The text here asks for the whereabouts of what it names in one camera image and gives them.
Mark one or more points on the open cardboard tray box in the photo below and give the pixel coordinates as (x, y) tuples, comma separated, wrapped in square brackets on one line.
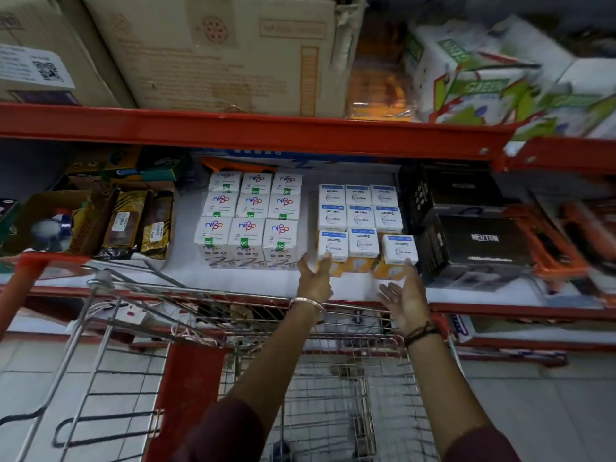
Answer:
[(91, 221)]

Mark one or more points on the person's left forearm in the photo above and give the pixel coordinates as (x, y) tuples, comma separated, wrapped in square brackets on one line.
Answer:
[(279, 356)]

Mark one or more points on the orange black tool pack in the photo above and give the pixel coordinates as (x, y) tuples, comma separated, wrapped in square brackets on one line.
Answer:
[(548, 240), (592, 235)]

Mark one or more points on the cardboard carton with white label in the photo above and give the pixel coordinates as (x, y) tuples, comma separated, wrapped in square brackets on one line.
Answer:
[(43, 48)]

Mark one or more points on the stack of green label boxes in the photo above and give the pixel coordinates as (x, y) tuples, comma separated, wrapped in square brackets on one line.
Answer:
[(248, 211)]

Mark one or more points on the black thread wristband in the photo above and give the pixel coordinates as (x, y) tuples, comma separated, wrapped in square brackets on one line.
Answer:
[(421, 331)]

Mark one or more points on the black appliance box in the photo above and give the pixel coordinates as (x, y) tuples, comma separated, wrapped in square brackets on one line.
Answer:
[(452, 187), (476, 245)]

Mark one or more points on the white blue bottle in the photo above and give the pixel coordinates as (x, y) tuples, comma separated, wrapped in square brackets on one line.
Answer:
[(53, 230)]

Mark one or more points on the large plain cardboard carton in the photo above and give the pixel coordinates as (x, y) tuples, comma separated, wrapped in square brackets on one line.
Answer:
[(216, 48)]

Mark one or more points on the white box with blue print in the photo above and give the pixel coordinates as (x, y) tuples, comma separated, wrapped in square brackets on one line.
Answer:
[(464, 328)]

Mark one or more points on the silver bangle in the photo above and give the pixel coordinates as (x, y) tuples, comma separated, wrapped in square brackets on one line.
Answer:
[(308, 302)]

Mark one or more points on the person's right thumb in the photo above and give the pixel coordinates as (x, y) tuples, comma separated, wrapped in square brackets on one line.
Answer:
[(388, 293)]

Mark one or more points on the orange shrink-wrapped pack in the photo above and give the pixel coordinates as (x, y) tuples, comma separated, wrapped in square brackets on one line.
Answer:
[(378, 76)]

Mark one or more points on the white electrical socket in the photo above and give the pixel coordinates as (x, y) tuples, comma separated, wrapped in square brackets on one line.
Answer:
[(129, 313)]

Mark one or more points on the maroon shirt sleeve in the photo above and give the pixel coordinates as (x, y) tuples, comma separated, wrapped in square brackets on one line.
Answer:
[(221, 435), (481, 449)]

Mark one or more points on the orange white bulb box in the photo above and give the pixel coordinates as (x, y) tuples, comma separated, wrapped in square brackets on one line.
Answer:
[(390, 271), (353, 267)]

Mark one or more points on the brown yellow wrapped pack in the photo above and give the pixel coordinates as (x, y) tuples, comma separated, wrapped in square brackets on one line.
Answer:
[(156, 226), (122, 226)]

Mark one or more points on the yellow green printed box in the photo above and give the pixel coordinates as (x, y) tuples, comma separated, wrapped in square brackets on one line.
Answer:
[(110, 168)]

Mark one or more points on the white green printed carton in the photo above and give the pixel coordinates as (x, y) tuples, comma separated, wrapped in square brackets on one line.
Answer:
[(572, 100), (462, 76)]

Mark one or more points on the person's left hand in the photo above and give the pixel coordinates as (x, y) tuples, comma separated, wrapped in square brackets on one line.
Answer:
[(315, 286)]

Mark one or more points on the stack of blue label boxes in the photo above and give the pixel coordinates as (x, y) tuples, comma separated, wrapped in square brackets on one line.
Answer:
[(361, 214)]

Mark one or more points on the red metal shelf rack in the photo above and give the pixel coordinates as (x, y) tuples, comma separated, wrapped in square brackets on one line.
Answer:
[(240, 129)]

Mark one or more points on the person's left thumb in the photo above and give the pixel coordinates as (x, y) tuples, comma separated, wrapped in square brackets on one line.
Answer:
[(327, 267)]

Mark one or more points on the person's right forearm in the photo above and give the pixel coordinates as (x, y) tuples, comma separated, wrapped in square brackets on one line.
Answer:
[(442, 384)]

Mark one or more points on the person's right hand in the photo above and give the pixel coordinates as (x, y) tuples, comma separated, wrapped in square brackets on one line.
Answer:
[(411, 305)]

